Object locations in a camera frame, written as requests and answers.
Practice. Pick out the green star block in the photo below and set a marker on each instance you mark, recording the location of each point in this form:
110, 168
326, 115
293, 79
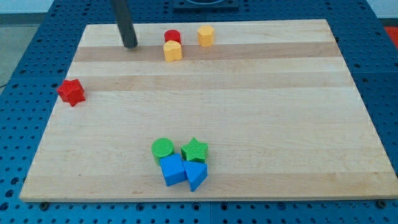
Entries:
195, 151

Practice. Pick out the red star block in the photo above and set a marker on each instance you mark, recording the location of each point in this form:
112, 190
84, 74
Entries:
71, 91

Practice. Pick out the green cylinder block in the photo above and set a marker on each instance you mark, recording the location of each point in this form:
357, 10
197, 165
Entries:
162, 147

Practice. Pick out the blue triangle block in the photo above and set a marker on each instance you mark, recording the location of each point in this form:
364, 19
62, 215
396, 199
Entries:
196, 173

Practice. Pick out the blue cube block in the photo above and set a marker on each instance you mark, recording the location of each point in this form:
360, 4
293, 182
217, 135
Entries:
173, 169

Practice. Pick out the yellow heart block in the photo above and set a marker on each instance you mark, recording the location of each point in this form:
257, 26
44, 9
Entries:
172, 51

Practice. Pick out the light wooden board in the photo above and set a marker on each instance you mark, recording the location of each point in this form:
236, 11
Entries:
274, 101

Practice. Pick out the yellow hexagon block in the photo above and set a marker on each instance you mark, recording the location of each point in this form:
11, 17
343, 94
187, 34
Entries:
206, 35

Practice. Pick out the red cylinder block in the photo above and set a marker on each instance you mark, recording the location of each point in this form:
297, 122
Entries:
173, 35

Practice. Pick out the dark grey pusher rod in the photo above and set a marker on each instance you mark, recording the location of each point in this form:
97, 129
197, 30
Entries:
124, 22

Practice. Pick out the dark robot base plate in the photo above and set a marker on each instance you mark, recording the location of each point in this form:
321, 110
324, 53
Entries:
206, 5

